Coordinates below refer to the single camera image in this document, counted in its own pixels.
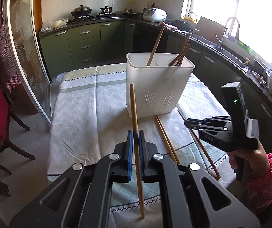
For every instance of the white rice cooker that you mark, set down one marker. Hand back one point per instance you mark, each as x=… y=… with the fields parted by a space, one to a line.
x=154 y=15

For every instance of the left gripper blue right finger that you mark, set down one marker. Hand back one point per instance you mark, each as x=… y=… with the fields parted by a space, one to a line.
x=149 y=166

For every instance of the patterned grey tablecloth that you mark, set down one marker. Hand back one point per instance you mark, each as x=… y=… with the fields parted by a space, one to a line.
x=90 y=117

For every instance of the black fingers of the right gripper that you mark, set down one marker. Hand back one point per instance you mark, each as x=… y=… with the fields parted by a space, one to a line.
x=218 y=123

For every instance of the brown wooden chopstick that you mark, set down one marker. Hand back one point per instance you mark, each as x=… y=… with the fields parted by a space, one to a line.
x=162 y=24

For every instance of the right hand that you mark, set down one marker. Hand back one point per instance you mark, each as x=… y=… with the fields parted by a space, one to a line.
x=257 y=158

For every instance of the light wooden chopstick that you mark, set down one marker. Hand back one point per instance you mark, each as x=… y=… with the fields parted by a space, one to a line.
x=172 y=153
x=170 y=132
x=136 y=150

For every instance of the white plastic utensil holder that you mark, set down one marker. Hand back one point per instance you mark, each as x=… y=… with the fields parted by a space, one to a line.
x=157 y=87

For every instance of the steel pot with lid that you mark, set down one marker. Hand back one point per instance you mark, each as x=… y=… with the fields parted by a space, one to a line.
x=106 y=10

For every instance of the glass sliding door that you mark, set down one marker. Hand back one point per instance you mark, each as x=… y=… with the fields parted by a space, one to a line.
x=24 y=48

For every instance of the steel sink faucet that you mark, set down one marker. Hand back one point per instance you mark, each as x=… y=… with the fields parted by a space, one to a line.
x=227 y=28

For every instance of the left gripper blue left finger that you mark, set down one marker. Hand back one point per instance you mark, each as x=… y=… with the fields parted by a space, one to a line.
x=121 y=167

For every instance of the black wok with lid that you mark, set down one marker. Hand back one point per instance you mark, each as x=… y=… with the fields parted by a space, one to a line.
x=81 y=11

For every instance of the reddish brown chopstick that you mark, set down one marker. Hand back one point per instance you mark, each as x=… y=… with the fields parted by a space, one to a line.
x=182 y=53
x=186 y=43

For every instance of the pink floral right sleeve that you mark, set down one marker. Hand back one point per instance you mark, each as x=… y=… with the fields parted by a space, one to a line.
x=260 y=190

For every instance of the green kitchen cabinets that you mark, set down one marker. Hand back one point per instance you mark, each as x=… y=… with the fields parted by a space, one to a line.
x=80 y=45

